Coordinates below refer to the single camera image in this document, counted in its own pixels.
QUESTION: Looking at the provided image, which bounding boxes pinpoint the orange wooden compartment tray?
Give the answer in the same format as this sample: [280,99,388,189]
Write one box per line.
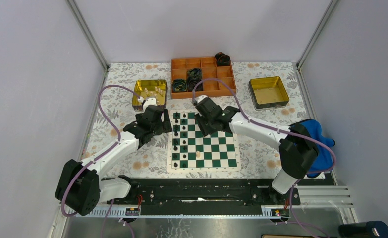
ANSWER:
[170,56,237,99]

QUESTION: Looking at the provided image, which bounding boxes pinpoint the rolled dark tie left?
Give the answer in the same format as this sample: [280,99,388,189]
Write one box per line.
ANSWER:
[171,79,187,93]

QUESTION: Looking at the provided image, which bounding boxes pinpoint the green white chess board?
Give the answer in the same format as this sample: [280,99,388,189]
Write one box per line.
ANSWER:
[166,110,241,173]

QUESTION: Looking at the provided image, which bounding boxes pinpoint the right gold tin box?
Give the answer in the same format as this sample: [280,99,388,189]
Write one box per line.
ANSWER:
[248,76,289,110]

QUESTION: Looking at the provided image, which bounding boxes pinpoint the rolled dark tie top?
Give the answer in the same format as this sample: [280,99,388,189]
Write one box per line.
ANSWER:
[215,52,231,66]

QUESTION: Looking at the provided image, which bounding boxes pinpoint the left gold tin box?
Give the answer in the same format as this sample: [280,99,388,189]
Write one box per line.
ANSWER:
[133,79,168,108]

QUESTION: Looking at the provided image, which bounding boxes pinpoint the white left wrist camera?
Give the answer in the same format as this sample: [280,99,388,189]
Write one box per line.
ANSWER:
[142,97,157,110]

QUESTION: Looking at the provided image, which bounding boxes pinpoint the gold tin box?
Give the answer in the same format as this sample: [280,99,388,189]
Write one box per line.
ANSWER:
[133,79,168,108]
[248,76,289,110]

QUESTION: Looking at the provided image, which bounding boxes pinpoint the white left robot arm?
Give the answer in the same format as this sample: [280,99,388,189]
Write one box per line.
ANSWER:
[55,105,172,216]

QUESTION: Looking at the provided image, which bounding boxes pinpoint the floral table mat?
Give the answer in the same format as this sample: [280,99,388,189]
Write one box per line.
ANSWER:
[83,62,309,179]

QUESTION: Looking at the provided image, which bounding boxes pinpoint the aluminium frame rail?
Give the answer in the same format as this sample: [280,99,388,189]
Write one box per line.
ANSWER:
[292,186,354,209]

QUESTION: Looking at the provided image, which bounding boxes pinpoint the rolled dark tie middle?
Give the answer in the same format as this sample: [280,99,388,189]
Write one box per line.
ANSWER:
[186,68,202,92]

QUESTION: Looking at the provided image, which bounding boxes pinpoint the blue cloth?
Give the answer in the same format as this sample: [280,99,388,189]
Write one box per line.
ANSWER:
[299,119,335,179]

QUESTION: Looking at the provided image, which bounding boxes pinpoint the dark cylinder bottle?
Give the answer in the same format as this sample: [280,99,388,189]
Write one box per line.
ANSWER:
[338,221,388,238]

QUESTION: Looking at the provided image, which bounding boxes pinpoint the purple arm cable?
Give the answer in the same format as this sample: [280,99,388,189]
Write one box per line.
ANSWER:
[191,78,337,237]
[60,85,144,218]

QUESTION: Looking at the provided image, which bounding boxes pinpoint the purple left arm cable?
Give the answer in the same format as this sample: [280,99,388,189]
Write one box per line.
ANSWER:
[60,85,144,218]

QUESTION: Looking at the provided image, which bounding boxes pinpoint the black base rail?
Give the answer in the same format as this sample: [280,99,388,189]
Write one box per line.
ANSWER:
[114,177,300,216]

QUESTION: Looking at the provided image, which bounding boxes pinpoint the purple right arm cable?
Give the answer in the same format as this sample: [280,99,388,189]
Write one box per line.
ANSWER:
[191,78,337,237]

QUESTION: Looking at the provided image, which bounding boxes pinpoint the rolled dark tie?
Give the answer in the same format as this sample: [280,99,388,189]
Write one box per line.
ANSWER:
[215,52,231,66]
[171,79,187,93]
[186,68,202,92]

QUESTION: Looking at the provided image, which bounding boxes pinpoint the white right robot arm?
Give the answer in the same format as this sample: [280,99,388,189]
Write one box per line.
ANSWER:
[193,95,319,204]

